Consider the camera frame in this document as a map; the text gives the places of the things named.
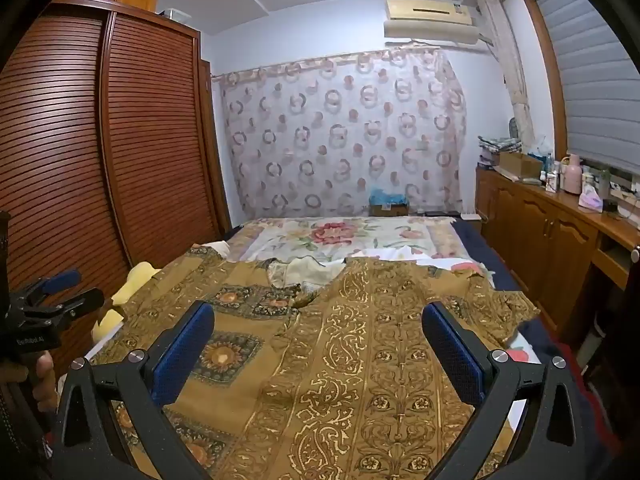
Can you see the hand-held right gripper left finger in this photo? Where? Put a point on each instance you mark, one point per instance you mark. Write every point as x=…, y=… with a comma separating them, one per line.
x=182, y=355

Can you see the yellow garment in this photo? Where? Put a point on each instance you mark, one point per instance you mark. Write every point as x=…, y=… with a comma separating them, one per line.
x=135, y=276

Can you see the stack of folded cloths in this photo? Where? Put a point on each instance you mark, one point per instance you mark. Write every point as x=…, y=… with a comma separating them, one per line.
x=497, y=145

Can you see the pink thermos jug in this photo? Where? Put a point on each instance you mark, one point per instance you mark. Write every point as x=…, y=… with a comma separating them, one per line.
x=572, y=175

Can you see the wooden louvered wardrobe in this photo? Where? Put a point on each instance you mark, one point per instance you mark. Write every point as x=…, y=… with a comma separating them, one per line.
x=150, y=135

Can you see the flat black device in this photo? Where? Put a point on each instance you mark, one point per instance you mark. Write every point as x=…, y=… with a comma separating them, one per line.
x=437, y=214

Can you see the grey window blind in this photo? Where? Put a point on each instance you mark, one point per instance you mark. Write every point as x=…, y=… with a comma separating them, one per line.
x=590, y=85

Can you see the person's left hand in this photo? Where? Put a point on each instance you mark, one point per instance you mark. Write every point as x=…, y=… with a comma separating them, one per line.
x=44, y=380

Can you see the wooden sideboard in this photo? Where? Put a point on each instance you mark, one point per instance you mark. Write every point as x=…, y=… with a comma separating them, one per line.
x=530, y=225

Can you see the beige wall air conditioner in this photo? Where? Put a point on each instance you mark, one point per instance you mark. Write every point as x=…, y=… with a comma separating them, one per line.
x=430, y=15

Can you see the dark blue bedsheet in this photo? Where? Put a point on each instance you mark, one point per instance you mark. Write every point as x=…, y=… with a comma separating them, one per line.
x=500, y=277

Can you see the green bottle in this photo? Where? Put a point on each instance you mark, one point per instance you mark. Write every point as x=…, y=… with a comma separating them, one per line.
x=605, y=181

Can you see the small grey fan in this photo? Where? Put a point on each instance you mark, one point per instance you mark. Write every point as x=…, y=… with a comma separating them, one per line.
x=515, y=128

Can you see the beige tied curtain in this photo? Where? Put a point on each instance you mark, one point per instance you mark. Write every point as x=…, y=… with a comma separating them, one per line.
x=510, y=60

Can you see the brown patterned shirt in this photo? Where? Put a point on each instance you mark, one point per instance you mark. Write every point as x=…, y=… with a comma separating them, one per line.
x=350, y=360

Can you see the wooden window frame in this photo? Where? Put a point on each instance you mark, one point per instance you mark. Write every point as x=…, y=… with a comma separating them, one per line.
x=547, y=75

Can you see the open cardboard box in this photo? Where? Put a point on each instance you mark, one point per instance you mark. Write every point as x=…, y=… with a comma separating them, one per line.
x=520, y=163

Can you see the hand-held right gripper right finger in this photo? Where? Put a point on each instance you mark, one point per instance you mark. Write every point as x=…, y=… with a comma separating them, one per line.
x=452, y=355

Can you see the pink tissue pack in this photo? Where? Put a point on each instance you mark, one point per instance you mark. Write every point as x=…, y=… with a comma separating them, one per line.
x=592, y=200

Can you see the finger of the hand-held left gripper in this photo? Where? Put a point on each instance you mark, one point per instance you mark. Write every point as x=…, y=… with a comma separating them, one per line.
x=75, y=304
x=62, y=280

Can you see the small cardboard box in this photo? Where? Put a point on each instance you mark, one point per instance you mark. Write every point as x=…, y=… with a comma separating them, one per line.
x=390, y=209

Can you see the white strawberry print sheet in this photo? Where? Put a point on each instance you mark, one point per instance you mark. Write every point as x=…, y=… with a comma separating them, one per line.
x=520, y=347

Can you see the clear plastic box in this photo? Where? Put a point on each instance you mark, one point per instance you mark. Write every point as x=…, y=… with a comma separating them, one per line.
x=175, y=13

